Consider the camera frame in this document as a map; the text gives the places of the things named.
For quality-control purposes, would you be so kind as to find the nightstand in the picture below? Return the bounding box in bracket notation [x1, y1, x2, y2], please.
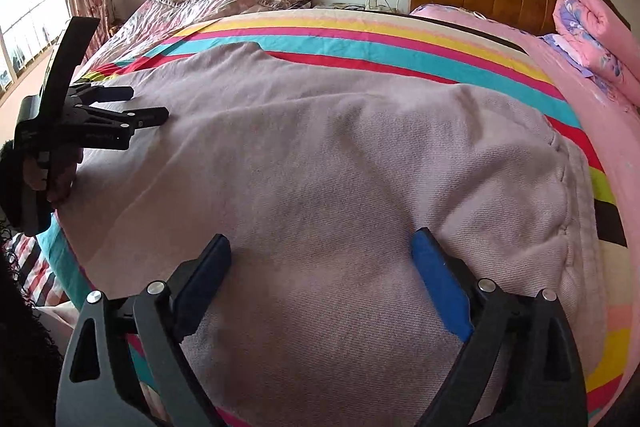
[310, 1, 401, 12]

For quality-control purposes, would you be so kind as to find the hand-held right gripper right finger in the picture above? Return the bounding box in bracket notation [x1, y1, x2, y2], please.
[410, 228, 588, 427]

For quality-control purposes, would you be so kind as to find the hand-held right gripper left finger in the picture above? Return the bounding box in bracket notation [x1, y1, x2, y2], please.
[56, 234, 233, 427]

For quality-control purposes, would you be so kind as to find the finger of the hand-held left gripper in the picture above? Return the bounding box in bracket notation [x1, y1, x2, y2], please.
[70, 83, 135, 104]
[75, 106, 170, 152]

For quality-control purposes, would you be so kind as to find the window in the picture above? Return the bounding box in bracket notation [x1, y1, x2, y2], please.
[0, 0, 68, 92]

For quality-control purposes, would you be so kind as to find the rolled pink floral quilt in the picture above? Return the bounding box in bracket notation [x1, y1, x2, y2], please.
[552, 0, 640, 102]

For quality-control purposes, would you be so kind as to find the striped colourful blanket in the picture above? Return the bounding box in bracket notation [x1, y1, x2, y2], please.
[10, 9, 633, 427]

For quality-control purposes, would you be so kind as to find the black fuzzy coat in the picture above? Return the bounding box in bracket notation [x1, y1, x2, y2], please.
[0, 227, 65, 427]

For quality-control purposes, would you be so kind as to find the mauve sweater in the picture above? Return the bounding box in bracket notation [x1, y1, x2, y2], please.
[52, 42, 608, 418]

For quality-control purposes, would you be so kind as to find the pink bed sheet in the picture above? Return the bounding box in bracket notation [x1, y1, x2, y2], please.
[409, 3, 640, 268]

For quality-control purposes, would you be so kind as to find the person's left hand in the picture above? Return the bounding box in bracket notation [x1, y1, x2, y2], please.
[22, 148, 83, 208]

